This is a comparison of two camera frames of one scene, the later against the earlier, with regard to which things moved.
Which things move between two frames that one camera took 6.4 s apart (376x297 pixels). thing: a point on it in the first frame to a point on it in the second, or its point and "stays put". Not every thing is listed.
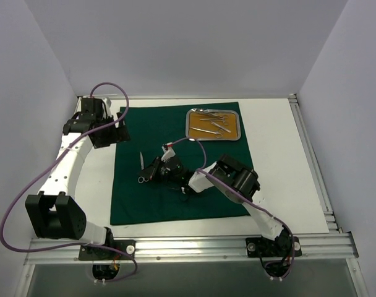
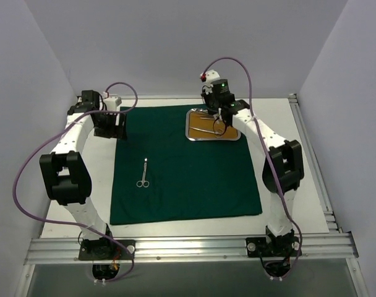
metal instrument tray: (212, 124) stays put
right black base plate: (281, 246) stays put
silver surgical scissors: (141, 179) to (143, 183)
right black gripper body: (157, 170) to (215, 109)
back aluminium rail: (208, 97) stays put
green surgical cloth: (150, 127) stays put
